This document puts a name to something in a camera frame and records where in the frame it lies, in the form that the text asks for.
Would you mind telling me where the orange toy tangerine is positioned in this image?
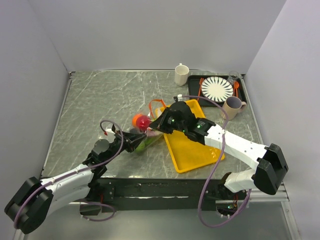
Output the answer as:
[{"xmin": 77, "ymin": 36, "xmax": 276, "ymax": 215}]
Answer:
[{"xmin": 131, "ymin": 113, "xmax": 142, "ymax": 128}]

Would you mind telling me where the yellow plastic tray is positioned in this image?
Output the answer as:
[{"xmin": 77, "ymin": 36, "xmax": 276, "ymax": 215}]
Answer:
[{"xmin": 155, "ymin": 98, "xmax": 226, "ymax": 174}]

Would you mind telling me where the clear zip top bag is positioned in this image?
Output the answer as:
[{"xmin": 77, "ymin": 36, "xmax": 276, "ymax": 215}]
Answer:
[{"xmin": 129, "ymin": 98, "xmax": 166, "ymax": 154}]

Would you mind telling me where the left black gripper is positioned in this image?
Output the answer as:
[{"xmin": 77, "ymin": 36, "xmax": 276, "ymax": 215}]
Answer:
[{"xmin": 102, "ymin": 129, "xmax": 147, "ymax": 165}]

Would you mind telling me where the striped white plate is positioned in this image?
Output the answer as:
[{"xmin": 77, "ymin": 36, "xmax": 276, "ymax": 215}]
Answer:
[{"xmin": 201, "ymin": 76, "xmax": 234, "ymax": 103}]

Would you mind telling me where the red toy apple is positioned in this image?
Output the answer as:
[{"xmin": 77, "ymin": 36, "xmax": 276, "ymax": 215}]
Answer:
[{"xmin": 137, "ymin": 115, "xmax": 152, "ymax": 132}]

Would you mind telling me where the bumpy green toy fruit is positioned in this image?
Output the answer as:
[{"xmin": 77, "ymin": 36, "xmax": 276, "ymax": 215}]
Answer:
[{"xmin": 135, "ymin": 142, "xmax": 146, "ymax": 153}]

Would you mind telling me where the black base beam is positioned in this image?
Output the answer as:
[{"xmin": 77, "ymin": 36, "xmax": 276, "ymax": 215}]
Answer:
[{"xmin": 67, "ymin": 176, "xmax": 251, "ymax": 212}]

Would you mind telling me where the beige mug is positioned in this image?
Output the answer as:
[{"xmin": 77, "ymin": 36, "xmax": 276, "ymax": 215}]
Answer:
[{"xmin": 220, "ymin": 96, "xmax": 247, "ymax": 121}]

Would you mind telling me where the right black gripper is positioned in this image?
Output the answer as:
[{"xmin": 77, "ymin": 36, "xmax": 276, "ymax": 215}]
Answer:
[{"xmin": 150, "ymin": 106, "xmax": 187, "ymax": 134}]

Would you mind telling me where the green toy starfruit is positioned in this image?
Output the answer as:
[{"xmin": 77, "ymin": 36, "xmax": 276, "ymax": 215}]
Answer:
[{"xmin": 144, "ymin": 134, "xmax": 163, "ymax": 148}]

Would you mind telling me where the orange plastic fork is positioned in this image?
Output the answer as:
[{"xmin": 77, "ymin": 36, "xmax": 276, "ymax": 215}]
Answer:
[{"xmin": 197, "ymin": 77, "xmax": 204, "ymax": 97}]

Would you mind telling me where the orange plastic spoon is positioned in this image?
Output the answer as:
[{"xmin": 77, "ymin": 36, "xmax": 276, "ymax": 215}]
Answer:
[{"xmin": 233, "ymin": 81, "xmax": 240, "ymax": 98}]

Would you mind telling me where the clear glass cup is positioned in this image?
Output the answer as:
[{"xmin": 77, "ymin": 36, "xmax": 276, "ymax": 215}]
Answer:
[{"xmin": 227, "ymin": 70, "xmax": 240, "ymax": 85}]

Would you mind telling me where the white ceramic mug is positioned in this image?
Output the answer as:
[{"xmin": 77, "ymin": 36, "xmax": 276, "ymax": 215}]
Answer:
[{"xmin": 174, "ymin": 63, "xmax": 190, "ymax": 87}]

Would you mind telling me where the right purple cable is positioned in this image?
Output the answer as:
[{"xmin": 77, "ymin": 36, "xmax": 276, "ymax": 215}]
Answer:
[{"xmin": 174, "ymin": 94, "xmax": 252, "ymax": 228}]

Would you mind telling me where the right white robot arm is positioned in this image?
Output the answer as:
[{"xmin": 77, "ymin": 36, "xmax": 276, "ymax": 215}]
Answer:
[{"xmin": 149, "ymin": 101, "xmax": 289, "ymax": 199}]

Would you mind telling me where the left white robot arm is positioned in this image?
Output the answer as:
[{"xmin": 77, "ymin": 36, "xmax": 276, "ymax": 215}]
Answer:
[{"xmin": 4, "ymin": 131, "xmax": 147, "ymax": 234}]

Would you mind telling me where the aluminium rail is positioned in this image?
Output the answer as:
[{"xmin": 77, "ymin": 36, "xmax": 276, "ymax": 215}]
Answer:
[{"xmin": 250, "ymin": 184, "xmax": 289, "ymax": 202}]

